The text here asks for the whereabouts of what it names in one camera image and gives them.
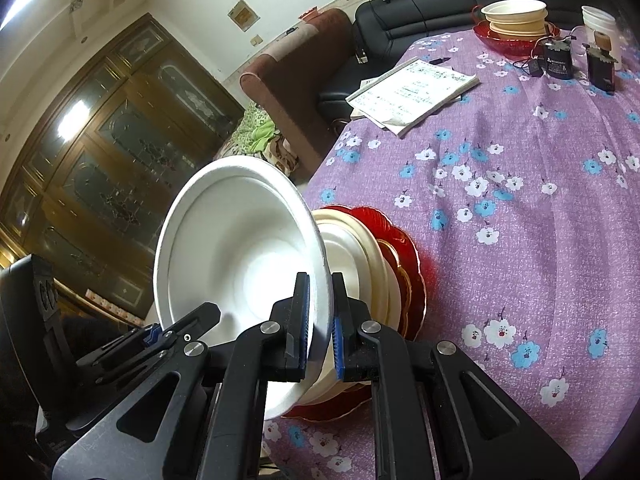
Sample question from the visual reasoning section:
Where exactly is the beige bowl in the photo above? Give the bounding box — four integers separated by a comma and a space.
487, 20, 547, 37
481, 0, 548, 24
300, 208, 388, 406

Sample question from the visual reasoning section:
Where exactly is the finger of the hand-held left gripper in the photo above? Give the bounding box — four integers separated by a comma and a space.
95, 304, 222, 387
75, 324, 162, 375

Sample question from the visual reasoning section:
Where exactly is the purple floral tablecloth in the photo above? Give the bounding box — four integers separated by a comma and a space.
260, 25, 640, 480

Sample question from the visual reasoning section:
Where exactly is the green cloth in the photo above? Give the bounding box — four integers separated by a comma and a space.
232, 107, 281, 157

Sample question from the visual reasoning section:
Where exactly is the black round power adapter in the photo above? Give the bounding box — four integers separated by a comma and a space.
544, 40, 577, 80

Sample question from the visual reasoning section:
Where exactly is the brown armchair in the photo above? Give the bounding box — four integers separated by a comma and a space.
240, 8, 356, 172

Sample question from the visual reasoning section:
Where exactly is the yellow wall sticker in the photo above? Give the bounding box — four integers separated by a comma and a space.
227, 0, 261, 31

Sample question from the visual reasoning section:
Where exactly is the beige plate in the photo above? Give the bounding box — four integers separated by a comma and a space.
345, 217, 406, 392

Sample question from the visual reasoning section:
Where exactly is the large white foam bowl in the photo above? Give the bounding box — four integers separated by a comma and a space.
154, 156, 333, 421

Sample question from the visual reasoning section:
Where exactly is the white plastic jar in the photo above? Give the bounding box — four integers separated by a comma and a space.
581, 6, 623, 72

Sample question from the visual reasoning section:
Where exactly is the black leather sofa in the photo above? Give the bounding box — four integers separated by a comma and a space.
320, 0, 601, 126

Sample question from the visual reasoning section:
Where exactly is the red glass bowl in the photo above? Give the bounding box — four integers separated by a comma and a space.
472, 6, 571, 57

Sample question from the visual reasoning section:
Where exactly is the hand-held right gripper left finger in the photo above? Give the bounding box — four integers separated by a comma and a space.
52, 272, 312, 480

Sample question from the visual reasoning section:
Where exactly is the open lined notebook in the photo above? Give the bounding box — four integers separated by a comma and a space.
346, 58, 480, 137

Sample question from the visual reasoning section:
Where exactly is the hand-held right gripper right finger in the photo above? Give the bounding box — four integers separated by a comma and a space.
331, 272, 581, 480

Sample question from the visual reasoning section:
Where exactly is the dark bottle with cork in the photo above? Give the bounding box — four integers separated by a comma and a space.
586, 45, 619, 92

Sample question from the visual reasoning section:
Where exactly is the wooden glass door cabinet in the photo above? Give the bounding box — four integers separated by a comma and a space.
0, 12, 247, 326

